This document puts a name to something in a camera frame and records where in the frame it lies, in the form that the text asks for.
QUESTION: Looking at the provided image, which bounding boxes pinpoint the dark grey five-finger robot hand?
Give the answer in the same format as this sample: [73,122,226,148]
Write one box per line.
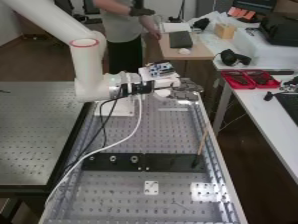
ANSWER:
[137,60,206,101]

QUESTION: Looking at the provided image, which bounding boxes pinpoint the small white square board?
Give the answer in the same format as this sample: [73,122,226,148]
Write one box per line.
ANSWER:
[143,180,160,196]

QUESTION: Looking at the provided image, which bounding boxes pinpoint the wooden desk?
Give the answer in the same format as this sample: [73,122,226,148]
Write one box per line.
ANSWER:
[156,21,217,79]

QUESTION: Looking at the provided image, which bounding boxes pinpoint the black laptop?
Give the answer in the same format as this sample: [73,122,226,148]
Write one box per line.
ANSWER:
[168,30,194,49]

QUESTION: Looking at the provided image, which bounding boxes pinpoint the person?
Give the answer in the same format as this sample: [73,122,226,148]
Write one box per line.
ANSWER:
[92,0,164,76]

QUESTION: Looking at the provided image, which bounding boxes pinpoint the black headphones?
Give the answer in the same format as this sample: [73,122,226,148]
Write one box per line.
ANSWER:
[220,48,253,67]

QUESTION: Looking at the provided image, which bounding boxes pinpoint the red tray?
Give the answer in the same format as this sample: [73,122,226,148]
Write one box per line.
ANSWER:
[245,68,282,89]
[220,69,257,90]

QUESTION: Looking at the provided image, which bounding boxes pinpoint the small wooden box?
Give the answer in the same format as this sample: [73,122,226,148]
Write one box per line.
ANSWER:
[214,22,237,40]

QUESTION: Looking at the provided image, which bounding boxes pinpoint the thin stick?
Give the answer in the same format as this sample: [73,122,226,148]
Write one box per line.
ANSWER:
[192,127,210,168]

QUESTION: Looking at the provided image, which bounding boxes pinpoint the white foam box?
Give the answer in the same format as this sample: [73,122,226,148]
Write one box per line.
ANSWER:
[232,27,298,70]

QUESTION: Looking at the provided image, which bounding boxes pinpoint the small black device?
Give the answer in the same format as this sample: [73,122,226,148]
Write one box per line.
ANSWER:
[262,90,277,102]

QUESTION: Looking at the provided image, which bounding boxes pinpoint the white desk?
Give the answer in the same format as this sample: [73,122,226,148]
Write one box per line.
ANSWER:
[197,9,298,185]

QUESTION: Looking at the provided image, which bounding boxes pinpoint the black chair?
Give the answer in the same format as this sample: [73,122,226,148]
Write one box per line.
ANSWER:
[53,0,104,25]

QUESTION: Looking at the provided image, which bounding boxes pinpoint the black plate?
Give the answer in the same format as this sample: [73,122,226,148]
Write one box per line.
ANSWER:
[81,152,208,174]

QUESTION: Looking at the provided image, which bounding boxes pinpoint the black bag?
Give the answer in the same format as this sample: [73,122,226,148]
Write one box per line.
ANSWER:
[258,12,298,48]

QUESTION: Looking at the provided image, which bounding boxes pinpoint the clear box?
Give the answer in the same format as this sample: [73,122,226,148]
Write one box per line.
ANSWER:
[39,95,249,224]

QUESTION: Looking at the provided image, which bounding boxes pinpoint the white cable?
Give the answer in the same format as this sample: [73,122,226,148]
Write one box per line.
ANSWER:
[43,94,144,209]

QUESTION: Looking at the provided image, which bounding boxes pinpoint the black cable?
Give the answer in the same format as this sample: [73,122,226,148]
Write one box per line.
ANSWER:
[56,95,123,183]
[99,99,109,148]

